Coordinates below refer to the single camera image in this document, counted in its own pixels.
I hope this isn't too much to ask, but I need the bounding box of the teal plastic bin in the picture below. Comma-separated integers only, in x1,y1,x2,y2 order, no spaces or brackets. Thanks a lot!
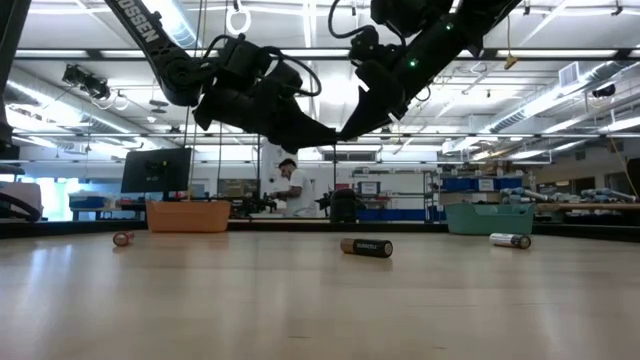
443,201,536,236

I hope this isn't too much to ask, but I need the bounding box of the black overhead crossbeam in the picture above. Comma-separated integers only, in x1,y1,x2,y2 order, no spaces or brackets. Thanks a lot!
0,47,640,62

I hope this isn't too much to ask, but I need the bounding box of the silver Energizer battery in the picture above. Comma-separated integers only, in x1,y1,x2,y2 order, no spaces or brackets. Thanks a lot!
488,232,533,250

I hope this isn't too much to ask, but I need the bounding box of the white ceiling vent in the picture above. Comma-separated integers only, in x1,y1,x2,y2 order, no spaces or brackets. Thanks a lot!
558,61,581,90

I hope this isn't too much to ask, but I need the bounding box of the white column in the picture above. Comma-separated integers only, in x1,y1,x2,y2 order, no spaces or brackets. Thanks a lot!
260,143,300,196

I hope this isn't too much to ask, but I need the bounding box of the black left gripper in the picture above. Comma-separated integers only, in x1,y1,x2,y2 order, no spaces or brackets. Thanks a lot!
193,82,339,154

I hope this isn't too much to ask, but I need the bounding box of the white cable ring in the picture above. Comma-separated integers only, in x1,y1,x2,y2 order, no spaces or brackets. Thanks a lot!
224,0,253,37

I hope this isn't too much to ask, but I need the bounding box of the black copper Duracell battery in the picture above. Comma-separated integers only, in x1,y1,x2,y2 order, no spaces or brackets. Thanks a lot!
339,238,395,259

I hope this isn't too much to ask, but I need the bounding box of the black office chair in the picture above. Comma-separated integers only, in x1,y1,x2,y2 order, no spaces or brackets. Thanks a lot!
329,187,366,224

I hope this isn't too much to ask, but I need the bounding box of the metal shelf rack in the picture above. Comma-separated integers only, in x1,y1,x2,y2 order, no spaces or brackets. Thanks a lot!
422,169,444,224

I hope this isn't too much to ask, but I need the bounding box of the blue plastic crate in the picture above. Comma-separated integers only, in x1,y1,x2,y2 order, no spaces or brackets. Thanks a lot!
68,193,108,211

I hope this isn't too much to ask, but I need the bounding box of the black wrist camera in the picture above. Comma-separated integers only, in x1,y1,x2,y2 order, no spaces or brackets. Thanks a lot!
269,59,304,96
348,25,396,65

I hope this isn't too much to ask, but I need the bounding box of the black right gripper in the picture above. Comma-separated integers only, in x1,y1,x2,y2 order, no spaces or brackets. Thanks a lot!
339,47,436,141

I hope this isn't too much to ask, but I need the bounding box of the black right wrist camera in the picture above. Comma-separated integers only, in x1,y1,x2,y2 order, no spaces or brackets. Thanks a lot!
348,25,396,65

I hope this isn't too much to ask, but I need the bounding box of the row of blue crates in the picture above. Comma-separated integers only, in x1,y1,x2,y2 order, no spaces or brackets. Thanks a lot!
356,208,427,223

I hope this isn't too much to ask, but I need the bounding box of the black aluminium extrusion frame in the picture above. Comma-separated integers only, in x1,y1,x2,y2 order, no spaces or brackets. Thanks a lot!
0,218,640,244

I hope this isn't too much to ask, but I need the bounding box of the black monitor on stand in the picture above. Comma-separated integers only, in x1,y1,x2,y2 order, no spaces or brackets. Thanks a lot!
119,147,194,201

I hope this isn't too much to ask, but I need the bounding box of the wooden workbench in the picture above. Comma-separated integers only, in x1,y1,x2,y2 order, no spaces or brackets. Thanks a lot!
534,201,640,213

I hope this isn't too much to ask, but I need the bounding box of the yellow hanging cord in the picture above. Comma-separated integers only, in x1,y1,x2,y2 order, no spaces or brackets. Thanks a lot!
502,14,519,71

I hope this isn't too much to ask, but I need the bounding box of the person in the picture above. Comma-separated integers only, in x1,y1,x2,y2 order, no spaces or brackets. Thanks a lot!
269,157,318,219

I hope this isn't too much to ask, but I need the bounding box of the orange plastic bin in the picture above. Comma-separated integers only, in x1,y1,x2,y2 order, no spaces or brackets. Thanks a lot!
144,199,233,234

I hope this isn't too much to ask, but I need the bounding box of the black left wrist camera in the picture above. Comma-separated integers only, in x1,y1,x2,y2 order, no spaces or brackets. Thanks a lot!
269,59,304,96

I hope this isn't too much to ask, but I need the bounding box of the blue storage bin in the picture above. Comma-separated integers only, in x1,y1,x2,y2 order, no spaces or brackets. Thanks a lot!
442,177,477,193
493,177,524,192

